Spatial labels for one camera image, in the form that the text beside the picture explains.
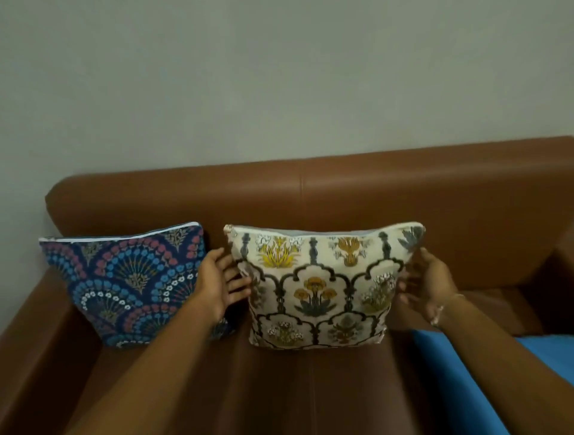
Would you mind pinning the person's left middle finger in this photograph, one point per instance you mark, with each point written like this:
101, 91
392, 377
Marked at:
240, 283

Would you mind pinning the brown leather sofa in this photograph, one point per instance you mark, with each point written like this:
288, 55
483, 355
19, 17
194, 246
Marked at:
358, 197

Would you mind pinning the person's right forearm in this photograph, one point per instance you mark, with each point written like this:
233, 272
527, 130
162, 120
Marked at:
502, 372

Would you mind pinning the person's right thumb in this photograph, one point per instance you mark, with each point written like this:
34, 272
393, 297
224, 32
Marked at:
428, 259

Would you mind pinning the blue fan-patterned cushion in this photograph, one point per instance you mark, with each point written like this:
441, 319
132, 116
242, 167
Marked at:
130, 278

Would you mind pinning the cream floral cushion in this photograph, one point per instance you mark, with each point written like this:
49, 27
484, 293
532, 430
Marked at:
318, 287

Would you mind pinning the person's left thumb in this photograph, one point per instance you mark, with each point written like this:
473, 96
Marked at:
217, 257

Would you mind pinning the person's left forearm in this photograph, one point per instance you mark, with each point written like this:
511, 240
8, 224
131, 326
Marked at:
152, 372

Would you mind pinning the person's left hand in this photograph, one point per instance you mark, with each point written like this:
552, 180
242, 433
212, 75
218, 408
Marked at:
213, 287

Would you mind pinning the person's right hand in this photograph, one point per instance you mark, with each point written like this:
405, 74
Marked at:
432, 284

